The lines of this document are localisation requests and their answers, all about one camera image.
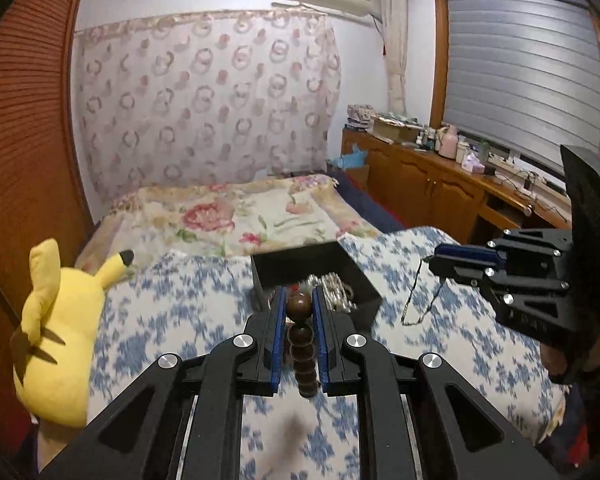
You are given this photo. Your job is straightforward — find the brown wooden bead bracelet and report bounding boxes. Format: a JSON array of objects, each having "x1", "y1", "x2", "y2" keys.
[{"x1": 285, "y1": 290, "x2": 323, "y2": 399}]

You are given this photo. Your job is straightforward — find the sheer patterned curtain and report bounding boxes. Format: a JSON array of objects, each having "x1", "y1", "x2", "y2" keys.
[{"x1": 76, "y1": 9, "x2": 341, "y2": 204}]

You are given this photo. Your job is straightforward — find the black jewelry box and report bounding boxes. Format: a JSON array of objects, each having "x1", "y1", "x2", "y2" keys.
[{"x1": 250, "y1": 242, "x2": 382, "y2": 333}]

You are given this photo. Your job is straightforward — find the brown louvered wardrobe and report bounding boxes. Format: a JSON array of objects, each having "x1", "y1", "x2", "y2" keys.
[{"x1": 0, "y1": 0, "x2": 94, "y2": 450}]

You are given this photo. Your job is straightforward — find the grey window blind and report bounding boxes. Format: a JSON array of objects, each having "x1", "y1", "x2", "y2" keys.
[{"x1": 443, "y1": 0, "x2": 600, "y2": 171}]

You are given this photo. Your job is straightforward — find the green stone chain necklace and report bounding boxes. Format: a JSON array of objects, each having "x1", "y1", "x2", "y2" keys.
[{"x1": 399, "y1": 257, "x2": 449, "y2": 328}]

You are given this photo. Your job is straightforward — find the cardboard box on cabinet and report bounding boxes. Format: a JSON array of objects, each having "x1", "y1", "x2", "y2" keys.
[{"x1": 371, "y1": 116, "x2": 421, "y2": 143}]

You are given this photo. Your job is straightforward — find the pink floral bed cover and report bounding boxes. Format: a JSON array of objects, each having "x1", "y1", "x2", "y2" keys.
[{"x1": 76, "y1": 174, "x2": 380, "y2": 274}]

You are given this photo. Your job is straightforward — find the white pearl necklace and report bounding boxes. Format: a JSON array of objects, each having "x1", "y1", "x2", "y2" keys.
[{"x1": 306, "y1": 271, "x2": 359, "y2": 313}]

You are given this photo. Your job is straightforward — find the cream window drape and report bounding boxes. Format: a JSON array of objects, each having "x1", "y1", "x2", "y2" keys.
[{"x1": 380, "y1": 0, "x2": 408, "y2": 115}]

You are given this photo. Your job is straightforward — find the pink thermos jug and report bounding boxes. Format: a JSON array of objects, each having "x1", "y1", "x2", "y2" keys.
[{"x1": 437, "y1": 125, "x2": 459, "y2": 160}]

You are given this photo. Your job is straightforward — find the wooden side cabinet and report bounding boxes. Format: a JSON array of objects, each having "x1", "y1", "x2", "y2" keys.
[{"x1": 341, "y1": 129, "x2": 571, "y2": 244}]

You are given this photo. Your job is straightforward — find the yellow plush toy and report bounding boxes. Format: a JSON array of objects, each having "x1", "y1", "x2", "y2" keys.
[{"x1": 9, "y1": 238, "x2": 134, "y2": 428}]

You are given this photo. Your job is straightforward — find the blue floral white quilt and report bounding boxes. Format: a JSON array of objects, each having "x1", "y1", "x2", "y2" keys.
[{"x1": 87, "y1": 228, "x2": 565, "y2": 479}]

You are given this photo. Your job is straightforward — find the right hand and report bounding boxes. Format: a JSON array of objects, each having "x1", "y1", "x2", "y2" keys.
[{"x1": 539, "y1": 332, "x2": 600, "y2": 389}]

